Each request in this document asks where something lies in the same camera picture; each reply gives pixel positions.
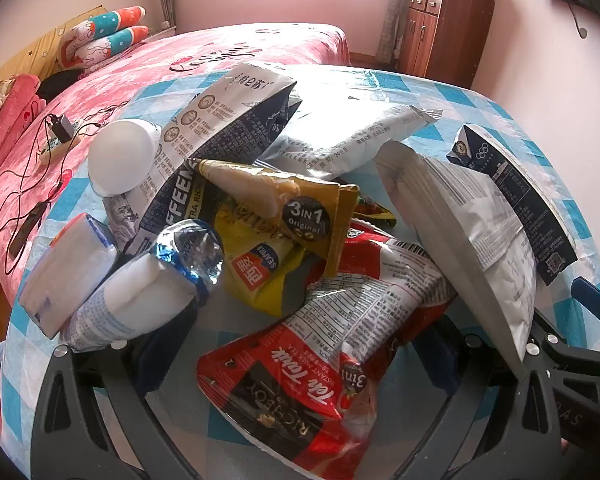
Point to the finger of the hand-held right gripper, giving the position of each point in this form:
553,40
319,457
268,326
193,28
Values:
595,300
580,357

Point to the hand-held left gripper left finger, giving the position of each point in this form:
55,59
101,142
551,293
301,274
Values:
165,355

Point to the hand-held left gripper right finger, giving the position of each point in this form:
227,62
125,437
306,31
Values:
440,360

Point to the blue tissue pack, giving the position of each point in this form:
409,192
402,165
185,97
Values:
130,290

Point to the red milk tea bag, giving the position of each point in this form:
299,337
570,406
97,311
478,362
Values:
290,360

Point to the large white foil bag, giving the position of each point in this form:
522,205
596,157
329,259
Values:
460,220

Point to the yellow snack packet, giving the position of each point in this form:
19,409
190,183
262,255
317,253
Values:
260,285

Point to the white tissue pack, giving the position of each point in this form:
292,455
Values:
65,280

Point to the navy blue packet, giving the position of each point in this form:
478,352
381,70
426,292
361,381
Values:
520,195

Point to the brown coffee sachet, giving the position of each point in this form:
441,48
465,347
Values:
260,195

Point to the black phone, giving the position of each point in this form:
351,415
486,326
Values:
27,227

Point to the white plastic lid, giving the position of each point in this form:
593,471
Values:
122,155

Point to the blue white checkered tablecloth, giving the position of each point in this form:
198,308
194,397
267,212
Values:
480,105

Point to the white power strip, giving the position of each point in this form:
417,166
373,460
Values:
50,152

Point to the white silver packet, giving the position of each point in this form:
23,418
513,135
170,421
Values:
350,145

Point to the silver black coffee bag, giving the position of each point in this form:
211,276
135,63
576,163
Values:
220,115

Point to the black charger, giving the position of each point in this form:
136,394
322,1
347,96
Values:
62,127

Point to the bed with pink bedspread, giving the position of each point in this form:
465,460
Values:
155,70

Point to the black clothing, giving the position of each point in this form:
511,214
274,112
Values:
60,85

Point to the folded pink blanket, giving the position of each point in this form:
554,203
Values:
17,105

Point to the brown wooden cabinet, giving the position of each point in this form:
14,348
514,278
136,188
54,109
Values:
455,35

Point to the cartoon print pillow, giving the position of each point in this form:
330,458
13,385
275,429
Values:
115,42

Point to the colourful striped pillows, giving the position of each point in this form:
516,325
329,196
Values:
115,17

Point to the yellow headboard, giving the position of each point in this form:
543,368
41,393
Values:
45,35

